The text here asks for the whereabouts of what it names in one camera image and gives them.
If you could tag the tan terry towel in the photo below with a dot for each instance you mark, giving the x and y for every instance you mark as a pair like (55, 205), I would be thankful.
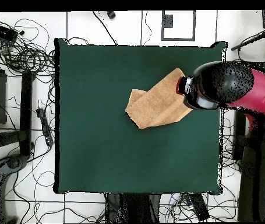
(155, 107)

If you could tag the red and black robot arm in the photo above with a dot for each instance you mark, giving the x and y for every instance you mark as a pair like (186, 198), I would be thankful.
(239, 88)

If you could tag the black tripod rod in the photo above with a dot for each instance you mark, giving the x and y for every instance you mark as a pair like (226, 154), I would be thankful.
(251, 40)

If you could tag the dark green tablecloth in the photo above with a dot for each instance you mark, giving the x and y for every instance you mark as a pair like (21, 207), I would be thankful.
(99, 151)

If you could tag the black power strip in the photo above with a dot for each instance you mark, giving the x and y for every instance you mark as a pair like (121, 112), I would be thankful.
(44, 126)
(199, 207)

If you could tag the black metal stand frame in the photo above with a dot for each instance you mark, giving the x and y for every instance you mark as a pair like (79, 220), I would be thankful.
(239, 130)
(26, 105)

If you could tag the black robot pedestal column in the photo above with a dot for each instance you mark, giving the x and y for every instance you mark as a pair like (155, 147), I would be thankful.
(132, 207)

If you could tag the black switch box with ports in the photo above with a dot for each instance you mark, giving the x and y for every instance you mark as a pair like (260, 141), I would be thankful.
(1, 31)

